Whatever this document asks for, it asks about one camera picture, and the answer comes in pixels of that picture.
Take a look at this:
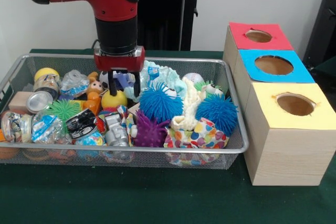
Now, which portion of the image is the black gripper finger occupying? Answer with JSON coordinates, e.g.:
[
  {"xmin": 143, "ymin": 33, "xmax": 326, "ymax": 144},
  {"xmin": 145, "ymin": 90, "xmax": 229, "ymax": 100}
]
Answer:
[
  {"xmin": 107, "ymin": 70, "xmax": 118, "ymax": 96},
  {"xmin": 132, "ymin": 71, "xmax": 142, "ymax": 97}
]

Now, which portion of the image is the white baseball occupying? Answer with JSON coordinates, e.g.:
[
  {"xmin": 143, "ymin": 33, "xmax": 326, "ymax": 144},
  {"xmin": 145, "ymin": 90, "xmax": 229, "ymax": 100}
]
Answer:
[{"xmin": 182, "ymin": 73, "xmax": 205, "ymax": 86}]

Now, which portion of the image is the purple spiky toy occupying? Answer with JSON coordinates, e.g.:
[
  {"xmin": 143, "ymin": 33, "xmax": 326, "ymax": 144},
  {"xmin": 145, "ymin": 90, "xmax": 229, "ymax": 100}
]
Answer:
[{"xmin": 132, "ymin": 110, "xmax": 171, "ymax": 148}]

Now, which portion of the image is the polka dot cloth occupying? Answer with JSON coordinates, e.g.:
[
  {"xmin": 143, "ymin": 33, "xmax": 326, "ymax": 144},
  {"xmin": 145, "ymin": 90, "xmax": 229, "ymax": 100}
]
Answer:
[{"xmin": 163, "ymin": 118, "xmax": 229, "ymax": 149}]

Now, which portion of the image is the wooden box with three holes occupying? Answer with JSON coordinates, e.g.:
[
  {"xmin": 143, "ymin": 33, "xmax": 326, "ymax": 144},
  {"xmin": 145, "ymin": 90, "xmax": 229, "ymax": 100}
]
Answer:
[{"xmin": 222, "ymin": 22, "xmax": 336, "ymax": 187}]

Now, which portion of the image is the cream knitted cloth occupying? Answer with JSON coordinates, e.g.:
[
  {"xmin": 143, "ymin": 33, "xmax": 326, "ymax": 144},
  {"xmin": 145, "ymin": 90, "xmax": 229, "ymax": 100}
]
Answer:
[{"xmin": 170, "ymin": 77, "xmax": 211, "ymax": 132}]

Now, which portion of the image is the light blue knitted cloth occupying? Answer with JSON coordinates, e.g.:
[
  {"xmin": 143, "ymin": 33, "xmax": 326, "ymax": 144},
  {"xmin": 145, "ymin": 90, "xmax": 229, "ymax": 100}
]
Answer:
[{"xmin": 123, "ymin": 60, "xmax": 187, "ymax": 103}]

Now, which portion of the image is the yellow smiley ball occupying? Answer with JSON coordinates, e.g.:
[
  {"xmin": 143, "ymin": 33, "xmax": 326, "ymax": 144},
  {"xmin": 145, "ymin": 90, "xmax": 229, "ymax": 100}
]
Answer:
[{"xmin": 101, "ymin": 90, "xmax": 129, "ymax": 109}]

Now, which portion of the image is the silver mesh bin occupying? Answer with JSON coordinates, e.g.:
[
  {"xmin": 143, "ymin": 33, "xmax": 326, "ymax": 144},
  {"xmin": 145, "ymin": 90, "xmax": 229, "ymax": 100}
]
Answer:
[{"xmin": 0, "ymin": 53, "xmax": 249, "ymax": 170}]

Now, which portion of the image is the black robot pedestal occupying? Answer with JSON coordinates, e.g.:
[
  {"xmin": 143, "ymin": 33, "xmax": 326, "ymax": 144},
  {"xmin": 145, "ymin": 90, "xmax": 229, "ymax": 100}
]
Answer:
[{"xmin": 136, "ymin": 0, "xmax": 212, "ymax": 51}]

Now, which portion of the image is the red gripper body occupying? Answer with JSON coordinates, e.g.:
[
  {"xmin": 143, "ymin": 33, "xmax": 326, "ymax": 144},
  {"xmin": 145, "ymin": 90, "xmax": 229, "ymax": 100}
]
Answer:
[{"xmin": 93, "ymin": 45, "xmax": 146, "ymax": 73}]

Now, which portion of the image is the green spiky ball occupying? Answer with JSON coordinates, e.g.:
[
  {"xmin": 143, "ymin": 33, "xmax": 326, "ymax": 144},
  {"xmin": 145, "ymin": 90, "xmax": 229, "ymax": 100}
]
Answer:
[{"xmin": 47, "ymin": 99, "xmax": 82, "ymax": 130}]

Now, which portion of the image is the dark green table cloth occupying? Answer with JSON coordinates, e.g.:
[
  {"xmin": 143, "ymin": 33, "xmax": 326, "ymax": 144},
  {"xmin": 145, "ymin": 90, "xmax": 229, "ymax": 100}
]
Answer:
[{"xmin": 0, "ymin": 48, "xmax": 336, "ymax": 224}]

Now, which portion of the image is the black and white soccer ball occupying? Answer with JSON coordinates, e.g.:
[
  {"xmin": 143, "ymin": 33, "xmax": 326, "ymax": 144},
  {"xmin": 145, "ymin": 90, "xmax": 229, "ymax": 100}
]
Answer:
[{"xmin": 99, "ymin": 71, "xmax": 110, "ymax": 90}]

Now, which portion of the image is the blue spiky ball with eyes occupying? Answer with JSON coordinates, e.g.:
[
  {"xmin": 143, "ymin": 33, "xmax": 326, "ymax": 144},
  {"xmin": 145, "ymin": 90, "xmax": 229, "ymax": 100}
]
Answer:
[{"xmin": 138, "ymin": 81, "xmax": 184, "ymax": 124}]

